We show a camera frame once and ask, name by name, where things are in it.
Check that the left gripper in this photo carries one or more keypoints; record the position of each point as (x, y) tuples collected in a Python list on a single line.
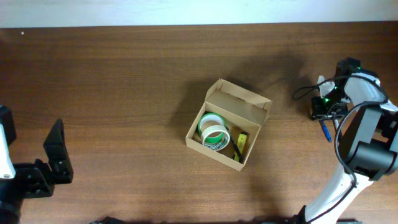
[(38, 175)]

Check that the black pen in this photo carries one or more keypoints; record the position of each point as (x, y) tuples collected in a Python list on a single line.
[(237, 152)]

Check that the open cardboard box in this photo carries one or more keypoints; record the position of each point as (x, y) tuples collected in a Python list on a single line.
[(241, 109)]

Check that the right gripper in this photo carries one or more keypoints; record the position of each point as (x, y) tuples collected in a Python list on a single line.
[(327, 114)]

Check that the yellow highlighter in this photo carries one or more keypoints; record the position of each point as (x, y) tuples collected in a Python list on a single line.
[(242, 138)]

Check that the blue pen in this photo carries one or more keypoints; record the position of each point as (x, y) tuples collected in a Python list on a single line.
[(325, 130)]

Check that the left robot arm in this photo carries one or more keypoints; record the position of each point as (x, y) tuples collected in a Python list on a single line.
[(11, 194)]

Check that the white tape roll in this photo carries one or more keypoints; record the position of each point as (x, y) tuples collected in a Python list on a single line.
[(215, 137)]

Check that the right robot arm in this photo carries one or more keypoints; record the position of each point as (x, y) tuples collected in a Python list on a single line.
[(365, 142)]

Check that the green tape roll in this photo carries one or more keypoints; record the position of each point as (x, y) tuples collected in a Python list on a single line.
[(210, 119)]

